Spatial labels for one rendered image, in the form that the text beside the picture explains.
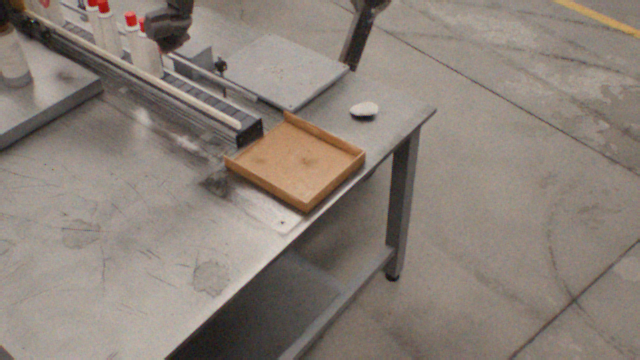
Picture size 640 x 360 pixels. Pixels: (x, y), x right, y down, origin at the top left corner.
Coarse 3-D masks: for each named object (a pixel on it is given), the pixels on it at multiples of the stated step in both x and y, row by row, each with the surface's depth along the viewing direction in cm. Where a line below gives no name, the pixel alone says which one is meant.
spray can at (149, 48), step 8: (144, 32) 191; (144, 40) 192; (152, 40) 193; (144, 48) 194; (152, 48) 194; (144, 56) 197; (152, 56) 196; (152, 64) 198; (160, 64) 200; (152, 72) 200; (160, 72) 201
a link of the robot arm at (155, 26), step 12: (180, 0) 170; (192, 0) 171; (156, 12) 171; (168, 12) 172; (180, 12) 172; (192, 12) 174; (144, 24) 173; (156, 24) 171; (168, 24) 173; (156, 36) 172
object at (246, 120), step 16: (80, 32) 225; (112, 64) 210; (144, 80) 203; (176, 80) 202; (176, 96) 196; (192, 96) 196; (208, 96) 196; (224, 112) 190; (240, 112) 190; (240, 128) 184
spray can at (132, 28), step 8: (128, 16) 192; (136, 16) 194; (128, 24) 194; (136, 24) 195; (128, 32) 194; (136, 32) 195; (128, 40) 197; (136, 40) 196; (136, 48) 198; (136, 56) 200; (136, 64) 202; (144, 64) 203
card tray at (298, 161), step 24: (288, 120) 193; (264, 144) 186; (288, 144) 186; (312, 144) 186; (336, 144) 185; (240, 168) 176; (264, 168) 179; (288, 168) 179; (312, 168) 179; (336, 168) 178; (288, 192) 167; (312, 192) 172
